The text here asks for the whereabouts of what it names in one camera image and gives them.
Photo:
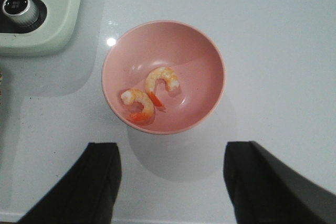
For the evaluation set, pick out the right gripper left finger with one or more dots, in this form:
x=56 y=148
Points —
x=86 y=193

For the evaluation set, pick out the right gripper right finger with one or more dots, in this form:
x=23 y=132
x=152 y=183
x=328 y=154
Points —
x=263 y=189

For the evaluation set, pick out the shrimp nearer bowl rim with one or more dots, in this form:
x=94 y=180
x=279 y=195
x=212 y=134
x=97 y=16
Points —
x=132 y=96

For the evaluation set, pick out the shrimp nearer bowl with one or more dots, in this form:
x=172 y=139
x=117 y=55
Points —
x=166 y=74

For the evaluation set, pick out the pink bowl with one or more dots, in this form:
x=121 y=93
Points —
x=189 y=52

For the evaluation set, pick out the light green breakfast maker base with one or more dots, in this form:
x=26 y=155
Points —
x=50 y=33

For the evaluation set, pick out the right silver control knob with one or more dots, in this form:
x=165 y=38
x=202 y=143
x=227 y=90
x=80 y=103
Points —
x=22 y=13

